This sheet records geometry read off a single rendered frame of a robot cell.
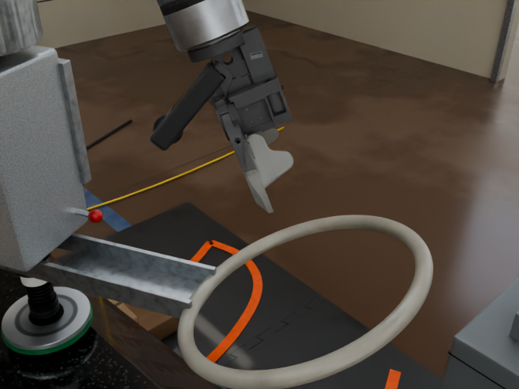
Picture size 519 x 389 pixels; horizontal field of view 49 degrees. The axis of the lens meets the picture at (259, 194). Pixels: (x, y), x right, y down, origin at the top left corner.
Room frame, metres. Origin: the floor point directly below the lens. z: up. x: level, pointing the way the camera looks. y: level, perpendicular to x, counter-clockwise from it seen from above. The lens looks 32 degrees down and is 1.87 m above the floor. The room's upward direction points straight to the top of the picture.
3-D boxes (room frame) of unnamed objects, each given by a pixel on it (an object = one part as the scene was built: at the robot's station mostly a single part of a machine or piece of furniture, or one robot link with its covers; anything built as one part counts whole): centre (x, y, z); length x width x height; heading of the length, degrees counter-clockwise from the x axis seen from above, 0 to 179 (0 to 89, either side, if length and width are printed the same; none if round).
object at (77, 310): (1.05, 0.54, 0.86); 0.21 x 0.21 x 0.01
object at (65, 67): (1.13, 0.43, 1.35); 0.08 x 0.03 x 0.28; 68
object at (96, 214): (1.07, 0.39, 1.15); 0.08 x 0.03 x 0.03; 68
